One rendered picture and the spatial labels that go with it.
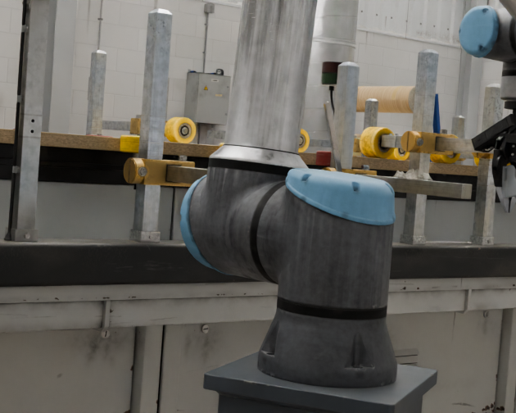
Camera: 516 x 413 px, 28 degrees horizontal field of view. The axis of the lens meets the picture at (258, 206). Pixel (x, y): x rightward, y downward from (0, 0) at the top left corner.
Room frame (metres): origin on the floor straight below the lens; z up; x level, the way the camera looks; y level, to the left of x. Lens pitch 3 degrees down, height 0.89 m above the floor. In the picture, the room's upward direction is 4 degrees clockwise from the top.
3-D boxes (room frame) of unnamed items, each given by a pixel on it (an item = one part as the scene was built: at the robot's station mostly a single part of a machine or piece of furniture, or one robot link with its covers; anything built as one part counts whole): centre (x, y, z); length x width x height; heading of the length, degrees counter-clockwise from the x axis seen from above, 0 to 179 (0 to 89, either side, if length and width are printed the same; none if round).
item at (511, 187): (1.96, -0.48, 0.86); 0.06 x 0.03 x 0.09; 39
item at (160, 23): (2.02, 0.22, 0.92); 0.04 x 0.04 x 0.48; 37
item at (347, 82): (2.32, -0.18, 0.87); 0.04 x 0.04 x 0.48; 37
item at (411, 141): (2.49, -0.40, 0.95); 0.14 x 0.06 x 0.05; 127
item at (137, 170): (2.03, 0.20, 0.84); 0.14 x 0.06 x 0.05; 127
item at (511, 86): (1.98, -0.49, 1.05); 0.10 x 0.09 x 0.05; 129
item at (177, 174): (1.97, 0.13, 0.84); 0.44 x 0.03 x 0.04; 37
